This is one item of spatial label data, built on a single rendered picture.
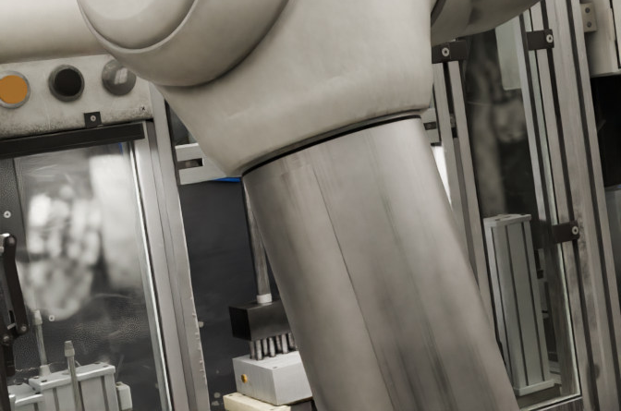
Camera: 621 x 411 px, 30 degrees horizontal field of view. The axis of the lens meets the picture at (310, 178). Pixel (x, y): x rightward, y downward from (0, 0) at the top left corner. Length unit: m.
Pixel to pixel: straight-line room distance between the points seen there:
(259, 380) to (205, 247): 0.32
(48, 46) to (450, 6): 0.34
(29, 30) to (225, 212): 0.98
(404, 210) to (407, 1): 0.11
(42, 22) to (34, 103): 0.39
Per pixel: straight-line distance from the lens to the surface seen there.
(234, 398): 1.63
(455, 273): 0.58
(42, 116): 1.28
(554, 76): 1.63
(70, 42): 0.90
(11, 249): 1.16
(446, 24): 0.70
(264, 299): 1.61
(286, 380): 1.54
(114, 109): 1.30
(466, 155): 1.53
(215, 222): 1.82
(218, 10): 0.53
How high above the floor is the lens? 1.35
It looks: 3 degrees down
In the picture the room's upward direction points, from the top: 8 degrees counter-clockwise
